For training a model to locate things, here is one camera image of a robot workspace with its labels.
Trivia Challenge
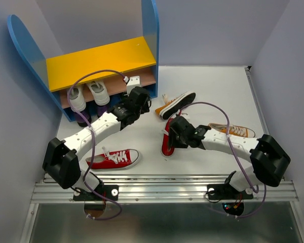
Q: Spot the red sneaker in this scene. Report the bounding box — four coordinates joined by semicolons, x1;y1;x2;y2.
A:
161;117;175;157
91;147;141;171

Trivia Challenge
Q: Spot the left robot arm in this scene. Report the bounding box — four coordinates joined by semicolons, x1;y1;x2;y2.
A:
43;87;150;199

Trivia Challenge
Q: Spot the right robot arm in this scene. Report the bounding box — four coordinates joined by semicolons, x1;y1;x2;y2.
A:
168;116;291;197

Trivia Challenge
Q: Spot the blue yellow shoe shelf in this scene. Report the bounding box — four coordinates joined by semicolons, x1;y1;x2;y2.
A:
7;1;159;122

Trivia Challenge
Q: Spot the orange sneaker on side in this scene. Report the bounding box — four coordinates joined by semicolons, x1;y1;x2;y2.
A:
155;91;196;120

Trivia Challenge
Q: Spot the white sneaker right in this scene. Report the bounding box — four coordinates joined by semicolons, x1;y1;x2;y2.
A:
87;81;110;106

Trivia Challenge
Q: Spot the white sneaker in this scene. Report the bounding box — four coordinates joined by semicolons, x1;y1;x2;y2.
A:
67;85;86;112
87;81;110;106

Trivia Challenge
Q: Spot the purple sneaker right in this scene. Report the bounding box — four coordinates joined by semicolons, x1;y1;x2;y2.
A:
96;104;109;117

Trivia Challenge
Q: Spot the purple sneaker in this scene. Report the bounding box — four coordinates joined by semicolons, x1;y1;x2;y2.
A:
74;109;92;127
96;104;109;117

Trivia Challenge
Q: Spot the orange sneaker under gripper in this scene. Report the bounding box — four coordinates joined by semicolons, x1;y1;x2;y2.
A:
208;123;256;138

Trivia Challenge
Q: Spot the purple sneaker left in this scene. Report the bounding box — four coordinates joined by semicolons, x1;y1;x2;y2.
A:
74;109;92;127

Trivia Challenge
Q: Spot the white sneaker left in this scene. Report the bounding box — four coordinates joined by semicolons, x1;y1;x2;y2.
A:
67;85;86;112

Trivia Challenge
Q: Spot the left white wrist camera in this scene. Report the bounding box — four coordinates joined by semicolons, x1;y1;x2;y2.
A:
126;76;141;95

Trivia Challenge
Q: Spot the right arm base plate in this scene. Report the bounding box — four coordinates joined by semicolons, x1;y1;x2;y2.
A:
205;184;253;200

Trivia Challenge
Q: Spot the aluminium rail frame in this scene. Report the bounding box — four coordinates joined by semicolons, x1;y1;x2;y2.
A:
21;66;304;242

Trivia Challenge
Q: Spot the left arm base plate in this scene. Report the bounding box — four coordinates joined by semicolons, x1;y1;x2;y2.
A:
72;185;119;201

